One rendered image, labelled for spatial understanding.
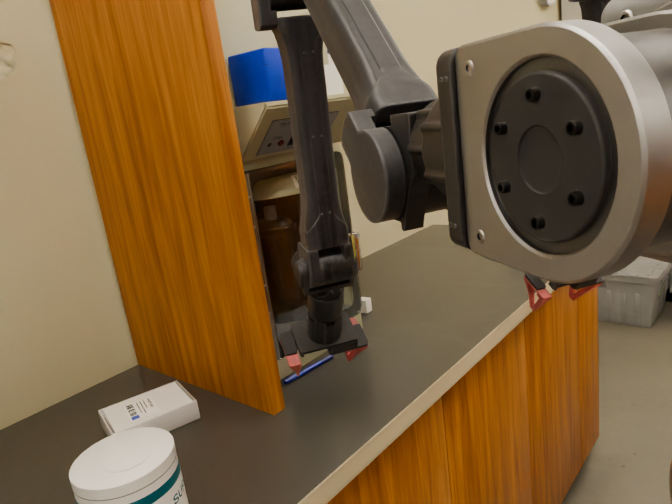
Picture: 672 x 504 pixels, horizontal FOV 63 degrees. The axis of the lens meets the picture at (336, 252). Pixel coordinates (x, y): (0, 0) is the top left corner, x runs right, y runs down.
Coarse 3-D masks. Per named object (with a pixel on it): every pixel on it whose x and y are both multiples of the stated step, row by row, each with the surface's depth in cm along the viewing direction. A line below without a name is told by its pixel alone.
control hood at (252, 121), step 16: (336, 96) 108; (240, 112) 99; (256, 112) 96; (272, 112) 97; (288, 112) 100; (240, 128) 100; (256, 128) 98; (336, 128) 118; (240, 144) 101; (256, 144) 101
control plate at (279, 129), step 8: (336, 112) 112; (280, 120) 100; (288, 120) 102; (272, 128) 101; (280, 128) 102; (288, 128) 104; (272, 136) 103; (280, 136) 105; (288, 136) 107; (264, 144) 103; (272, 144) 105; (264, 152) 105; (272, 152) 107
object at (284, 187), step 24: (264, 168) 109; (288, 168) 114; (336, 168) 125; (264, 192) 109; (288, 192) 114; (264, 216) 110; (288, 216) 115; (264, 240) 110; (288, 240) 115; (264, 264) 111; (288, 264) 116; (288, 288) 116; (288, 312) 117
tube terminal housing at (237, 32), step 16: (224, 0) 100; (240, 0) 103; (224, 16) 101; (240, 16) 103; (224, 32) 101; (240, 32) 104; (256, 32) 106; (272, 32) 110; (224, 48) 101; (240, 48) 104; (256, 48) 107; (336, 144) 127; (256, 160) 109; (272, 160) 112; (288, 160) 115; (320, 352) 127; (288, 368) 119
